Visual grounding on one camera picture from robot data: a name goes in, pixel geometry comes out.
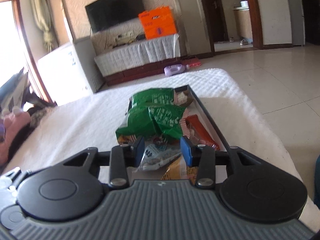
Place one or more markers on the orange cardboard box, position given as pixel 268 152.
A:
pixel 158 23

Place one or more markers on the dark blue cardboard box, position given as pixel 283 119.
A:
pixel 212 122

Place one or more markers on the person's leg in jeans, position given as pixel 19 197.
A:
pixel 317 177

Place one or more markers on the small black device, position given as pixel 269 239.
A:
pixel 140 37

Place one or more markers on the green snack bag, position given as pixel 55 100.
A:
pixel 152 97
pixel 150 122

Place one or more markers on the purple bottle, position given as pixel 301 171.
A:
pixel 176 70

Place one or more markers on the pink plush toy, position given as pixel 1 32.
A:
pixel 15 127

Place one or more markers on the brown square snack packet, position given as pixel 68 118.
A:
pixel 183 97

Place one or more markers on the white container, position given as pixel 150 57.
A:
pixel 244 4

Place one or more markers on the white wall outlet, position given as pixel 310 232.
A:
pixel 123 34

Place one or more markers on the beige tied curtain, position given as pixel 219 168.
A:
pixel 43 17

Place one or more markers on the brown pastry packet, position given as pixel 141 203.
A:
pixel 178 171

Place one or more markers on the wooden counter cabinet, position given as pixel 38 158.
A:
pixel 243 22

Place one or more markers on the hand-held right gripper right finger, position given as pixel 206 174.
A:
pixel 186 152

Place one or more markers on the black white plastic shell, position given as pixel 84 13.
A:
pixel 12 90

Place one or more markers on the black television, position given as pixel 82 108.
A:
pixel 115 8

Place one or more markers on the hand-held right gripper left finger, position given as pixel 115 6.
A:
pixel 140 152

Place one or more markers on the dark wooden door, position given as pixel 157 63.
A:
pixel 216 10

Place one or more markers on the white chest freezer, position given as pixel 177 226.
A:
pixel 67 72

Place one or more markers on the long orange-red snack packet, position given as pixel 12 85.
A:
pixel 202 132

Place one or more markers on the cabinet with lace cloth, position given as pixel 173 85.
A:
pixel 137 55

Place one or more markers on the clear candy packet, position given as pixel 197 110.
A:
pixel 157 158

